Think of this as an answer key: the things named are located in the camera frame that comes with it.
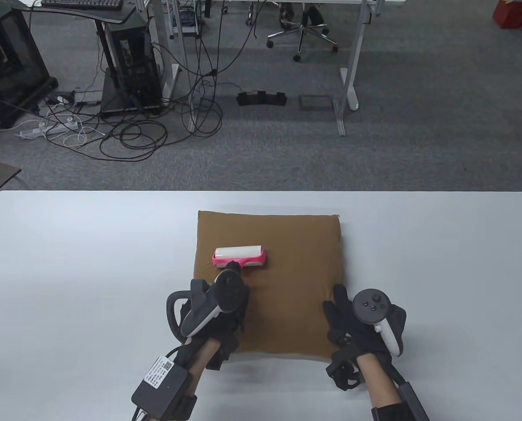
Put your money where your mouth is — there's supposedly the brown pillow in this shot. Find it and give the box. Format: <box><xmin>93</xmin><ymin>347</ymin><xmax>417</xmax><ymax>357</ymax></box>
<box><xmin>193</xmin><ymin>210</ymin><xmax>346</xmax><ymax>361</ymax></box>

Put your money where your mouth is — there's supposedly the black wrist sensor box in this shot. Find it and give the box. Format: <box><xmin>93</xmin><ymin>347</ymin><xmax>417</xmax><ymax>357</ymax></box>
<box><xmin>132</xmin><ymin>355</ymin><xmax>198</xmax><ymax>421</ymax></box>
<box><xmin>371</xmin><ymin>382</ymin><xmax>430</xmax><ymax>421</ymax></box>

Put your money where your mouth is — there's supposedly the silver office chair base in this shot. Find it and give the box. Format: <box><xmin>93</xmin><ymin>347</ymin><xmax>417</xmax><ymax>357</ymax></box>
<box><xmin>266</xmin><ymin>2</ymin><xmax>339</xmax><ymax>62</ymax></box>

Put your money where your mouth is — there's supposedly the black glass computer case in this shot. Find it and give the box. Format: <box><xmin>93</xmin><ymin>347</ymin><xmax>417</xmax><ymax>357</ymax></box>
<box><xmin>0</xmin><ymin>5</ymin><xmax>59</xmax><ymax>129</ymax></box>

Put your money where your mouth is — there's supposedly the tangle of black cables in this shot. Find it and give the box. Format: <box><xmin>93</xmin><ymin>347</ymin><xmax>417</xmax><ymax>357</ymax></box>
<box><xmin>29</xmin><ymin>0</ymin><xmax>270</xmax><ymax>163</ymax></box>

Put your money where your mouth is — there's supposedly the dark curved standing desk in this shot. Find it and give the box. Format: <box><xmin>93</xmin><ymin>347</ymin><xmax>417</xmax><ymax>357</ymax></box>
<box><xmin>15</xmin><ymin>0</ymin><xmax>165</xmax><ymax>120</ymax></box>

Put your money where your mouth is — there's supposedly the white power strip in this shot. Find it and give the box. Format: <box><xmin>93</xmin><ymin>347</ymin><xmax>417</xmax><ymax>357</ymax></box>
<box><xmin>15</xmin><ymin>123</ymin><xmax>68</xmax><ymax>140</ymax></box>

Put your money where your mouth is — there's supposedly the red box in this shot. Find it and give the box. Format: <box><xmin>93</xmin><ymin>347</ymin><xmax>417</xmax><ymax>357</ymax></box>
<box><xmin>493</xmin><ymin>0</ymin><xmax>522</xmax><ymax>29</ymax></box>

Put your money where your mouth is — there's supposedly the grey power strip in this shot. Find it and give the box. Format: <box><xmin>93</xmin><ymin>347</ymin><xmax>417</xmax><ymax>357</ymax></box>
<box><xmin>46</xmin><ymin>90</ymin><xmax>103</xmax><ymax>106</ymax></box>

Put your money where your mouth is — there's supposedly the black keyboard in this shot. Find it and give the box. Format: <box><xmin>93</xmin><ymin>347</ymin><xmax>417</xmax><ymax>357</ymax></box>
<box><xmin>40</xmin><ymin>0</ymin><xmax>124</xmax><ymax>11</ymax></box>

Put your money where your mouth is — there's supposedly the person's right hand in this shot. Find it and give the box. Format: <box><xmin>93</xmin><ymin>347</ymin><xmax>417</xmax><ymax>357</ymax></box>
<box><xmin>322</xmin><ymin>284</ymin><xmax>406</xmax><ymax>373</ymax></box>

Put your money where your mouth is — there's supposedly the white cable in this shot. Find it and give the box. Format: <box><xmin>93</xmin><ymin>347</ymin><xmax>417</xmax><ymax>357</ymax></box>
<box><xmin>64</xmin><ymin>116</ymin><xmax>106</xmax><ymax>149</ymax></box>

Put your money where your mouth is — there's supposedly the black computer tower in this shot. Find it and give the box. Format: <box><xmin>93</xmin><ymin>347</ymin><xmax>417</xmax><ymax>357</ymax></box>
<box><xmin>104</xmin><ymin>20</ymin><xmax>164</xmax><ymax>114</ymax></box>

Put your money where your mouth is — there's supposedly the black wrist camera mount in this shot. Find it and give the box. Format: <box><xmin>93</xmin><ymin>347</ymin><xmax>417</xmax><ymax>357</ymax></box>
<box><xmin>206</xmin><ymin>340</ymin><xmax>240</xmax><ymax>372</ymax></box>
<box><xmin>326</xmin><ymin>351</ymin><xmax>363</xmax><ymax>392</ymax></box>

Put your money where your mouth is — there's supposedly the person's left forearm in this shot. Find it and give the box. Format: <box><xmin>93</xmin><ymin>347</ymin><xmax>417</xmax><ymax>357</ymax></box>
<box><xmin>147</xmin><ymin>338</ymin><xmax>222</xmax><ymax>421</ymax></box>

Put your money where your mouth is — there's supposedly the pink lint roller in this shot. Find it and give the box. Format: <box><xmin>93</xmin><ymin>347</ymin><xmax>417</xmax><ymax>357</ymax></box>
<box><xmin>212</xmin><ymin>246</ymin><xmax>268</xmax><ymax>275</ymax></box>

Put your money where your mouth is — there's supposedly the white desk frame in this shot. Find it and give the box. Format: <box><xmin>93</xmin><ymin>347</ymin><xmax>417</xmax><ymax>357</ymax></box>
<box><xmin>145</xmin><ymin>0</ymin><xmax>198</xmax><ymax>132</ymax></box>
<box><xmin>333</xmin><ymin>0</ymin><xmax>372</xmax><ymax>136</ymax></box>

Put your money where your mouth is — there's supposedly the black white tracking controller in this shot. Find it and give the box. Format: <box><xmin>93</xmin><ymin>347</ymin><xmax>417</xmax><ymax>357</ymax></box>
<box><xmin>167</xmin><ymin>271</ymin><xmax>249</xmax><ymax>345</ymax></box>
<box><xmin>352</xmin><ymin>289</ymin><xmax>407</xmax><ymax>358</ymax></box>

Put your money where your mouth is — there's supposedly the person's left hand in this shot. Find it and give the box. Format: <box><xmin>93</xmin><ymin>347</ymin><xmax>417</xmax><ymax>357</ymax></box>
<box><xmin>180</xmin><ymin>261</ymin><xmax>250</xmax><ymax>371</ymax></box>

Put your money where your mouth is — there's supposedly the grey floor hatch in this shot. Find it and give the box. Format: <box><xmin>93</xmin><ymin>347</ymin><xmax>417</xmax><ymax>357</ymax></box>
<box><xmin>299</xmin><ymin>94</ymin><xmax>334</xmax><ymax>111</ymax></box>

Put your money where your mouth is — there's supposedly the person's right forearm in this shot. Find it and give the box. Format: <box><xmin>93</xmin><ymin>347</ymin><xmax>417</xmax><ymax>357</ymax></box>
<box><xmin>358</xmin><ymin>353</ymin><xmax>430</xmax><ymax>421</ymax></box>

